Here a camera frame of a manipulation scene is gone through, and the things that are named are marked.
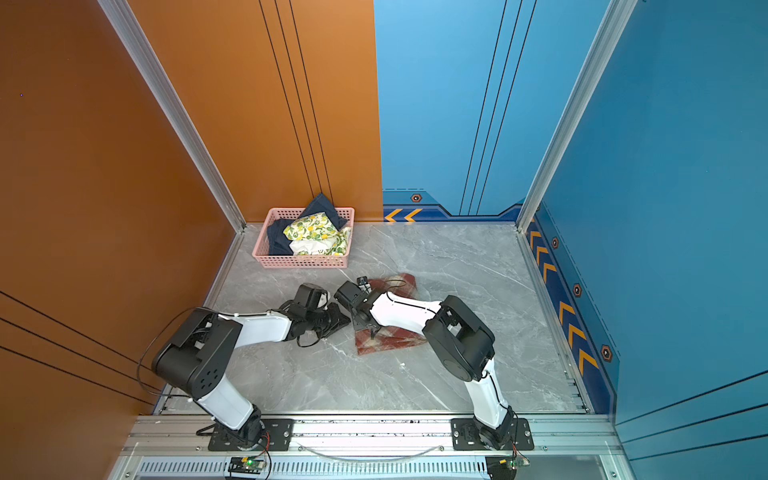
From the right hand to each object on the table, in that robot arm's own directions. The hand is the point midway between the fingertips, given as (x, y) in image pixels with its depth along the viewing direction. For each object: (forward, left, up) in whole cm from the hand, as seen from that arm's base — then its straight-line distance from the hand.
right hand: (365, 318), depth 93 cm
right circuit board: (-38, -35, -3) cm, 52 cm away
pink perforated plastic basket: (+22, +37, +6) cm, 44 cm away
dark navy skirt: (+28, +33, +5) cm, 44 cm away
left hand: (0, +4, 0) cm, 4 cm away
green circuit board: (-37, +26, -2) cm, 46 cm away
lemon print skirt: (+29, +19, +9) cm, 35 cm away
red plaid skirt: (-7, -6, +1) cm, 10 cm away
